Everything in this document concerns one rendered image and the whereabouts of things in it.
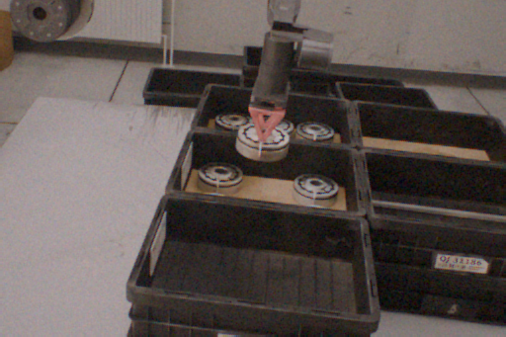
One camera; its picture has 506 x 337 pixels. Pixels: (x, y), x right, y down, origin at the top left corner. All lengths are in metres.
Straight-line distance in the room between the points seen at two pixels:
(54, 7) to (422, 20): 3.42
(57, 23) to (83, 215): 0.46
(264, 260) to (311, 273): 0.10
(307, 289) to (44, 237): 0.64
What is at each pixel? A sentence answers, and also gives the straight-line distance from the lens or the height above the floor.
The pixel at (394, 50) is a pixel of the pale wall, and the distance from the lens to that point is 4.76.
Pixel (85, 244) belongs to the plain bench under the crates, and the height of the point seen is 0.70.
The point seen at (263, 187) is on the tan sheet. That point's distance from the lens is 1.54.
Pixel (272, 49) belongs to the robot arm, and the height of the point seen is 1.23.
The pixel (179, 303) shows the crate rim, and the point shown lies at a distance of 1.05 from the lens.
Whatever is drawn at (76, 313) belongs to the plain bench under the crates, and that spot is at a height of 0.70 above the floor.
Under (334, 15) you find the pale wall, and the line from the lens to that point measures 4.61.
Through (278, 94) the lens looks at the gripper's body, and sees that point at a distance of 1.23.
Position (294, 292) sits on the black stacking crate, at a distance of 1.24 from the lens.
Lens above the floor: 1.60
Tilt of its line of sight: 27 degrees down
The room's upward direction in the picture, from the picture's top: 6 degrees clockwise
